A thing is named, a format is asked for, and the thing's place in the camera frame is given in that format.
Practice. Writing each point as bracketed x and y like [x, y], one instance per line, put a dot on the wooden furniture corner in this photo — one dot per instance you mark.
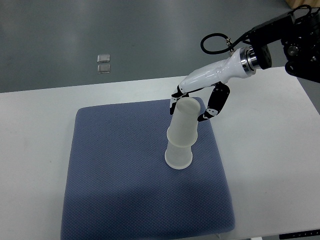
[296, 3]

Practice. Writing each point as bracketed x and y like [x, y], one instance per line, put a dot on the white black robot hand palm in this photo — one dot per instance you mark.
[221, 71]

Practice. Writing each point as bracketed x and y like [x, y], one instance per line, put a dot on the metal floor plate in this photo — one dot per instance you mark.
[104, 68]
[103, 58]

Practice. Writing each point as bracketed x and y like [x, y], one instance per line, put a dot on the upper metal floor plate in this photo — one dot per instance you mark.
[103, 58]

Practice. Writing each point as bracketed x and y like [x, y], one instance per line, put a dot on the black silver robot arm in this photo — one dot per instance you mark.
[299, 33]

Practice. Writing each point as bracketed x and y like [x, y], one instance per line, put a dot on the white paper cup on cushion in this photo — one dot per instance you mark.
[178, 157]

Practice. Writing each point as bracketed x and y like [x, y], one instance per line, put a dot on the lower metal floor plate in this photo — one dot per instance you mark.
[104, 68]

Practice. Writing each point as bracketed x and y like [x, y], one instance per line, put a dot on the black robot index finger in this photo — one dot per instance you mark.
[177, 95]

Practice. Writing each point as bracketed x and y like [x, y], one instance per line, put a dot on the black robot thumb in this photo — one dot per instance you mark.
[216, 102]

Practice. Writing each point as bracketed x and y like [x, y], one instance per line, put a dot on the black device at table edge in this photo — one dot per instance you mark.
[301, 234]

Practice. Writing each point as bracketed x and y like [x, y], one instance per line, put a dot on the blue grey fabric cushion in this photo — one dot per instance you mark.
[119, 186]

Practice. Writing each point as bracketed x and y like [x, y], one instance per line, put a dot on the white paper cup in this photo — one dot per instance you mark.
[183, 129]
[178, 157]

